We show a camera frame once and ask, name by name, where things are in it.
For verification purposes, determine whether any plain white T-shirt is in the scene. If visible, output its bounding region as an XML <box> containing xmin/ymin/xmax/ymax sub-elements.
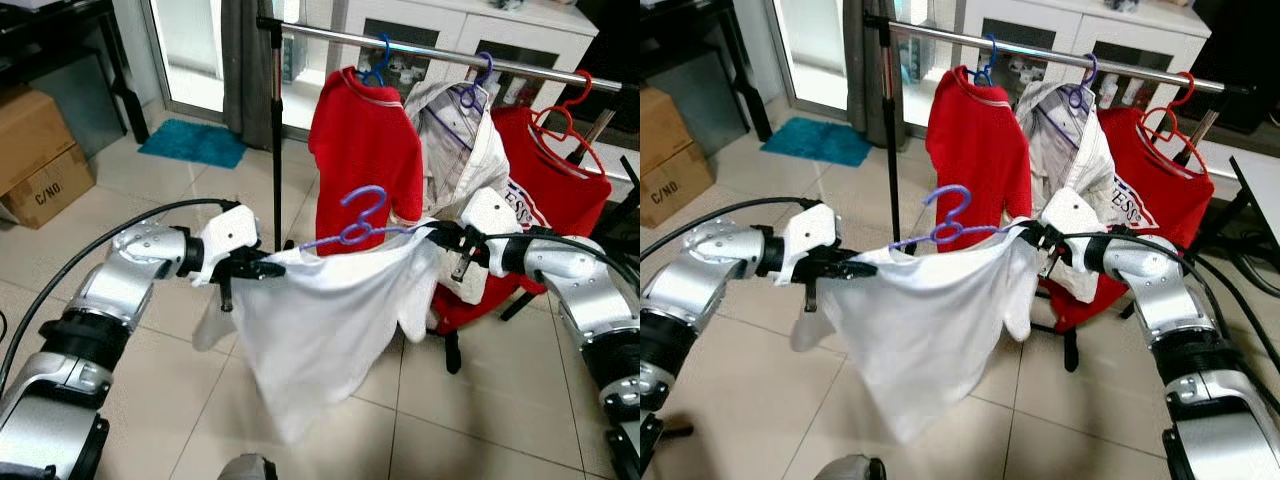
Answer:
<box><xmin>193</xmin><ymin>213</ymin><xmax>448</xmax><ymax>446</ymax></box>
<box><xmin>790</xmin><ymin>213</ymin><xmax>1046</xmax><ymax>446</ymax></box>

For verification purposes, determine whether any purple plastic hanger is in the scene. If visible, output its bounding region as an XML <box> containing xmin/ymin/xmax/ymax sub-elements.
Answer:
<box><xmin>298</xmin><ymin>185</ymin><xmax>426</xmax><ymax>251</ymax></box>
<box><xmin>420</xmin><ymin>52</ymin><xmax>498</xmax><ymax>151</ymax></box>
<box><xmin>1030</xmin><ymin>52</ymin><xmax>1101</xmax><ymax>151</ymax></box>
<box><xmin>885</xmin><ymin>185</ymin><xmax>1011</xmax><ymax>251</ymax></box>

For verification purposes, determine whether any blue plastic hanger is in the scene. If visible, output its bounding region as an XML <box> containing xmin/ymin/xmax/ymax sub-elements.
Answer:
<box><xmin>965</xmin><ymin>33</ymin><xmax>1001</xmax><ymax>89</ymax></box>
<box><xmin>355</xmin><ymin>33</ymin><xmax>394</xmax><ymax>89</ymax></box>

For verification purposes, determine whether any red plastic hanger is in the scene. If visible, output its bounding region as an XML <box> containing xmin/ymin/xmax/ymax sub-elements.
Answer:
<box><xmin>528</xmin><ymin>70</ymin><xmax>608</xmax><ymax>181</ymax></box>
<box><xmin>1140</xmin><ymin>70</ymin><xmax>1213</xmax><ymax>176</ymax></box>

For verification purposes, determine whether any beige jacket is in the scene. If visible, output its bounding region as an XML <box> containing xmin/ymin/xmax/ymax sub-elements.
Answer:
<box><xmin>403</xmin><ymin>80</ymin><xmax>513</xmax><ymax>303</ymax></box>
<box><xmin>1015</xmin><ymin>80</ymin><xmax>1116</xmax><ymax>301</ymax></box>

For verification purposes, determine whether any plain red T-shirt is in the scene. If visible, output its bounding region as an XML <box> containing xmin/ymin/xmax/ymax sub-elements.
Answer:
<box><xmin>925</xmin><ymin>65</ymin><xmax>1031</xmax><ymax>251</ymax></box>
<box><xmin>307</xmin><ymin>67</ymin><xmax>426</xmax><ymax>261</ymax></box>

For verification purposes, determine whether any red printed T-shirt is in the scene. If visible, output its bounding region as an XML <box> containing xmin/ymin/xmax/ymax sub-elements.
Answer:
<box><xmin>430</xmin><ymin>103</ymin><xmax>614</xmax><ymax>336</ymax></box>
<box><xmin>1040</xmin><ymin>103</ymin><xmax>1216</xmax><ymax>333</ymax></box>

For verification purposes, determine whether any teal floor mat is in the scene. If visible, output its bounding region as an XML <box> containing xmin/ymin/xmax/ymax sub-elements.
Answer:
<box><xmin>137</xmin><ymin>118</ymin><xmax>249</xmax><ymax>170</ymax></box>
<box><xmin>760</xmin><ymin>117</ymin><xmax>873</xmax><ymax>169</ymax></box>

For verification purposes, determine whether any metal clothes rack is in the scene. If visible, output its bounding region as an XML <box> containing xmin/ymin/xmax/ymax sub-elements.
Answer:
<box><xmin>257</xmin><ymin>15</ymin><xmax>641</xmax><ymax>376</ymax></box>
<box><xmin>865</xmin><ymin>12</ymin><xmax>1251</xmax><ymax>373</ymax></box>

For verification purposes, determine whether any cardboard box printed C/NO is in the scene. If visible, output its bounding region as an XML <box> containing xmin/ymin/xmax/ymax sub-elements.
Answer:
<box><xmin>0</xmin><ymin>143</ymin><xmax>97</xmax><ymax>230</ymax></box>
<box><xmin>640</xmin><ymin>140</ymin><xmax>716</xmax><ymax>229</ymax></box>

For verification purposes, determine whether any grey curtain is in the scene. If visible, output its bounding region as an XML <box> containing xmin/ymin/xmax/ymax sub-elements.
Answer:
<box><xmin>220</xmin><ymin>0</ymin><xmax>278</xmax><ymax>151</ymax></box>
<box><xmin>843</xmin><ymin>0</ymin><xmax>891</xmax><ymax>151</ymax></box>

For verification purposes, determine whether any grey robot foot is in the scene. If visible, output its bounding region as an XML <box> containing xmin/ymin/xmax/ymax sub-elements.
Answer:
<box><xmin>218</xmin><ymin>453</ymin><xmax>281</xmax><ymax>480</ymax></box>
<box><xmin>815</xmin><ymin>453</ymin><xmax>886</xmax><ymax>480</ymax></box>

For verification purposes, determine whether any white glass-door cabinet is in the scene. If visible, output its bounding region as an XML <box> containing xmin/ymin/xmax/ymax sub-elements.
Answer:
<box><xmin>330</xmin><ymin>0</ymin><xmax>601</xmax><ymax>111</ymax></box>
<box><xmin>950</xmin><ymin>0</ymin><xmax>1211</xmax><ymax>111</ymax></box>

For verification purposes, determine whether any large plain cardboard box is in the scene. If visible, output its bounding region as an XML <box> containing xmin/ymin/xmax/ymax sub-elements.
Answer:
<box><xmin>0</xmin><ymin>85</ymin><xmax>79</xmax><ymax>198</ymax></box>
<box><xmin>640</xmin><ymin>85</ymin><xmax>701</xmax><ymax>191</ymax></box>

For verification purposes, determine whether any black cabinet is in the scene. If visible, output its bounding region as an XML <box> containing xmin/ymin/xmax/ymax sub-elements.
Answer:
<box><xmin>575</xmin><ymin>0</ymin><xmax>641</xmax><ymax>136</ymax></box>
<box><xmin>1190</xmin><ymin>0</ymin><xmax>1280</xmax><ymax>136</ymax></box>

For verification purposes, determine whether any black desk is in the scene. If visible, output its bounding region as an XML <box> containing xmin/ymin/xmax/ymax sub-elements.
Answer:
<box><xmin>640</xmin><ymin>0</ymin><xmax>776</xmax><ymax>141</ymax></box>
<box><xmin>0</xmin><ymin>0</ymin><xmax>153</xmax><ymax>119</ymax></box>

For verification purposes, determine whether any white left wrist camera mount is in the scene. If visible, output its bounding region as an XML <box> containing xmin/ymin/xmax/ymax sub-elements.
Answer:
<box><xmin>780</xmin><ymin>203</ymin><xmax>841</xmax><ymax>286</ymax></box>
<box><xmin>190</xmin><ymin>205</ymin><xmax>263</xmax><ymax>288</ymax></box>

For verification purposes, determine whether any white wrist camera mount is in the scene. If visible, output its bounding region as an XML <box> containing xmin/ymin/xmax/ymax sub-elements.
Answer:
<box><xmin>780</xmin><ymin>203</ymin><xmax>841</xmax><ymax>286</ymax></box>
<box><xmin>1038</xmin><ymin>187</ymin><xmax>1106</xmax><ymax>279</ymax></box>
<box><xmin>190</xmin><ymin>205</ymin><xmax>263</xmax><ymax>288</ymax></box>
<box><xmin>460</xmin><ymin>187</ymin><xmax>525</xmax><ymax>279</ymax></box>

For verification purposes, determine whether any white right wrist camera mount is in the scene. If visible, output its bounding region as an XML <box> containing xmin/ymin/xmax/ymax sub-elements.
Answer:
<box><xmin>460</xmin><ymin>187</ymin><xmax>525</xmax><ymax>279</ymax></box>
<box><xmin>1038</xmin><ymin>187</ymin><xmax>1106</xmax><ymax>279</ymax></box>

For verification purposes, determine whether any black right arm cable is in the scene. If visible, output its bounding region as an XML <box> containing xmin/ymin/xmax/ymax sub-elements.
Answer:
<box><xmin>1060</xmin><ymin>230</ymin><xmax>1280</xmax><ymax>331</ymax></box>
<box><xmin>478</xmin><ymin>230</ymin><xmax>641</xmax><ymax>293</ymax></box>

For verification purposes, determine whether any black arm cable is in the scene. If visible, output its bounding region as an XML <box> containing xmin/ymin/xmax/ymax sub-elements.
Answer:
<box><xmin>640</xmin><ymin>198</ymin><xmax>826</xmax><ymax>291</ymax></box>
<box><xmin>478</xmin><ymin>230</ymin><xmax>641</xmax><ymax>293</ymax></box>
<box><xmin>1060</xmin><ymin>230</ymin><xmax>1280</xmax><ymax>331</ymax></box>
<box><xmin>0</xmin><ymin>198</ymin><xmax>241</xmax><ymax>393</ymax></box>

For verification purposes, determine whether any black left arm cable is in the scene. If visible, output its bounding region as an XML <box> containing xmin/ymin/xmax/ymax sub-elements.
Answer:
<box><xmin>640</xmin><ymin>198</ymin><xmax>826</xmax><ymax>291</ymax></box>
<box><xmin>0</xmin><ymin>198</ymin><xmax>241</xmax><ymax>393</ymax></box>

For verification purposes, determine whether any aluminium sliding door frame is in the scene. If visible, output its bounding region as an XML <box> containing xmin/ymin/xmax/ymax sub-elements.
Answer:
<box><xmin>143</xmin><ymin>0</ymin><xmax>226</xmax><ymax>116</ymax></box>
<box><xmin>770</xmin><ymin>0</ymin><xmax>851</xmax><ymax>116</ymax></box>

